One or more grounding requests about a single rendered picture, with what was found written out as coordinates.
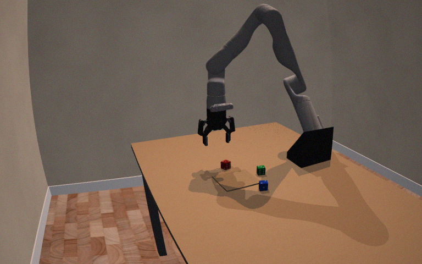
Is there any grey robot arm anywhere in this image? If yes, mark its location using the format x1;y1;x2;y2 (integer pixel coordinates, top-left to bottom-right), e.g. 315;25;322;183
206;4;323;132

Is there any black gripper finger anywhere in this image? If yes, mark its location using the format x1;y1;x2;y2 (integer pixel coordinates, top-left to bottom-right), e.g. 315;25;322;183
220;116;235;143
198;119;216;146

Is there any green die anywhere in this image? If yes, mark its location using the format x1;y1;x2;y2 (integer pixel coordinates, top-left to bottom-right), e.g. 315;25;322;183
257;166;265;175

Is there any tan square mat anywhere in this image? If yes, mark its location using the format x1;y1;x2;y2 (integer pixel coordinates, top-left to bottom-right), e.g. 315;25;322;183
212;169;259;192

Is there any blue die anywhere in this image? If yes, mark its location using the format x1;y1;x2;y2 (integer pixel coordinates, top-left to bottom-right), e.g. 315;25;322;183
259;180;268;191

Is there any red die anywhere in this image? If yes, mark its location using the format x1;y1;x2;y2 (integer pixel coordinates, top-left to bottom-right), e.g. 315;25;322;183
221;160;231;170

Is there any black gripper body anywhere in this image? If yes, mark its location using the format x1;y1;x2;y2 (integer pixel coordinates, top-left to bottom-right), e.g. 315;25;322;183
206;109;227;130

